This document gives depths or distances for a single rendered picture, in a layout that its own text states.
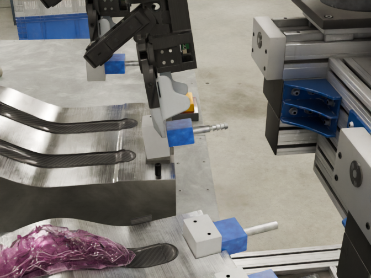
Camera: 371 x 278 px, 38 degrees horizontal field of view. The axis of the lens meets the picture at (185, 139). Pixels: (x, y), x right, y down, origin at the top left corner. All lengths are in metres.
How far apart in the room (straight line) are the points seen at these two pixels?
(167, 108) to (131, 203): 0.16
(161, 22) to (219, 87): 2.46
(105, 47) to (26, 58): 0.77
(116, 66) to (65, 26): 2.91
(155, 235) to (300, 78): 0.50
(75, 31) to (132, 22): 3.23
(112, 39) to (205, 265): 0.34
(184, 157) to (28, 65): 0.62
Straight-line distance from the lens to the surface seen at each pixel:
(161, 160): 0.88
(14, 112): 0.97
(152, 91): 0.75
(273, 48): 1.06
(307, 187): 2.37
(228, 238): 0.72
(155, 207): 0.82
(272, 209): 2.22
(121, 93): 1.27
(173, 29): 0.77
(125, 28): 0.77
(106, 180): 0.80
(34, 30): 3.99
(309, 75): 1.11
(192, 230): 0.71
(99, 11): 1.04
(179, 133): 0.81
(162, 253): 0.72
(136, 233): 0.75
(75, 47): 1.58
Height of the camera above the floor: 1.34
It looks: 30 degrees down
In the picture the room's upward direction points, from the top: straight up
